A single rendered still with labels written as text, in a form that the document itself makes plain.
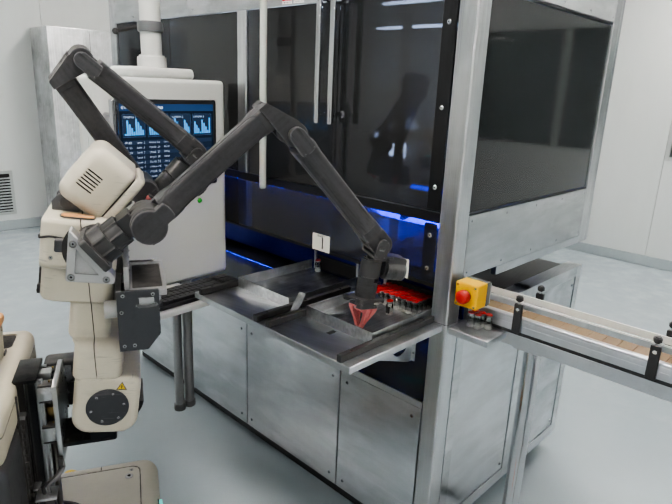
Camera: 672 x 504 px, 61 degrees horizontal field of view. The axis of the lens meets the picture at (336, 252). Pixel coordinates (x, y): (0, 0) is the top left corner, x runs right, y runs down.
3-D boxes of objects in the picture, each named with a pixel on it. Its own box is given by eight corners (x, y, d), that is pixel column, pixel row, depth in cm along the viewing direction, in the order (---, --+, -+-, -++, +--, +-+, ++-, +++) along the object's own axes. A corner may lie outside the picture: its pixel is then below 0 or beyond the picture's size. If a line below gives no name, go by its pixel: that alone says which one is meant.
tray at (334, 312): (379, 291, 193) (380, 281, 192) (443, 313, 176) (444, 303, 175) (306, 316, 170) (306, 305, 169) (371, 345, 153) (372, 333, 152)
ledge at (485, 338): (472, 321, 176) (473, 315, 176) (511, 334, 168) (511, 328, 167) (447, 333, 166) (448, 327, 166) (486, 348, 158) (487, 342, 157)
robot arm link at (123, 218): (109, 219, 127) (110, 226, 122) (146, 191, 128) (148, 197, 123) (137, 249, 131) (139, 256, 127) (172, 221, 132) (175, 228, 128)
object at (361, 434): (266, 314, 397) (267, 190, 373) (551, 447, 260) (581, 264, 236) (130, 357, 328) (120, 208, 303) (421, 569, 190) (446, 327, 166)
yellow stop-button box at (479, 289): (467, 298, 167) (469, 275, 165) (488, 305, 163) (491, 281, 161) (452, 304, 162) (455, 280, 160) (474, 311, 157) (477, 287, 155)
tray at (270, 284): (311, 267, 216) (311, 258, 215) (362, 285, 199) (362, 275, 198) (238, 286, 192) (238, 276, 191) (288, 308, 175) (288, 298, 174)
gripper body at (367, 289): (384, 305, 157) (389, 279, 156) (360, 307, 149) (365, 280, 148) (366, 298, 161) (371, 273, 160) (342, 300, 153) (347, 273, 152)
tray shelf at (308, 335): (302, 269, 220) (302, 264, 219) (456, 324, 173) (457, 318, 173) (194, 297, 187) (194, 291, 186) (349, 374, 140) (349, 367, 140)
